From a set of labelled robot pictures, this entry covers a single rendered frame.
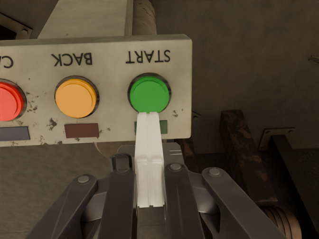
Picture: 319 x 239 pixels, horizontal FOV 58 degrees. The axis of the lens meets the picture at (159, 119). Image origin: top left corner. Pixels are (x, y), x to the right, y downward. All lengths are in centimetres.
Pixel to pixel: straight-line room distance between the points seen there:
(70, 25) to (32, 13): 59
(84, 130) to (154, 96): 9
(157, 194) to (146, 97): 15
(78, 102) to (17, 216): 155
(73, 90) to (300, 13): 84
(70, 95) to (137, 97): 7
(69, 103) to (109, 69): 5
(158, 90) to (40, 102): 12
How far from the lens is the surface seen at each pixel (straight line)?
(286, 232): 87
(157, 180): 15
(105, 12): 40
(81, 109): 30
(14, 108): 32
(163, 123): 31
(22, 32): 98
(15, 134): 35
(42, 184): 153
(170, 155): 17
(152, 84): 29
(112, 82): 30
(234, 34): 98
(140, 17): 74
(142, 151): 15
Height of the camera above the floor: 84
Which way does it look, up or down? 48 degrees down
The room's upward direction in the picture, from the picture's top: 176 degrees clockwise
